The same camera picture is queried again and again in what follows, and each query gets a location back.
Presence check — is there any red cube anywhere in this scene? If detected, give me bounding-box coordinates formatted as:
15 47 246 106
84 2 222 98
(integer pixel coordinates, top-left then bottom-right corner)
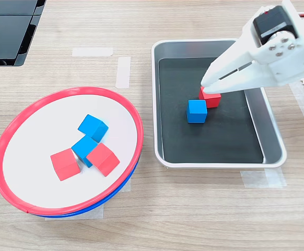
198 86 222 108
86 142 121 177
50 148 81 181

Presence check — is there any blue cube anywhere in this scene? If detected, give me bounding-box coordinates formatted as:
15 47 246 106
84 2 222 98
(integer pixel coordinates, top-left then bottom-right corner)
77 114 109 143
71 135 99 168
186 99 208 124

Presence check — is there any red-rimmed white plate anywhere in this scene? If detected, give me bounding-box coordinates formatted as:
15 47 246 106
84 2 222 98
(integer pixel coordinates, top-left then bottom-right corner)
0 86 144 215

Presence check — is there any steel tray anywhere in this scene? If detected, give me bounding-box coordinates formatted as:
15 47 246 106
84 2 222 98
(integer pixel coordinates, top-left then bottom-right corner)
151 38 288 169

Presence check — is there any black tray mat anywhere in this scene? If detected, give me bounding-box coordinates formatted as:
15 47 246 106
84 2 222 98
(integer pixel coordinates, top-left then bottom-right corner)
158 56 264 164

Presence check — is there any blue-rimmed white plate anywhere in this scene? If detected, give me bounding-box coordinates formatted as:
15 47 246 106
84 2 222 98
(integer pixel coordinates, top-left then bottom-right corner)
30 154 143 219

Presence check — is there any black glossy device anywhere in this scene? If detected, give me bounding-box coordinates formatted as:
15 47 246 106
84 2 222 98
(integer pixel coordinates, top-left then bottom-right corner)
0 0 48 66

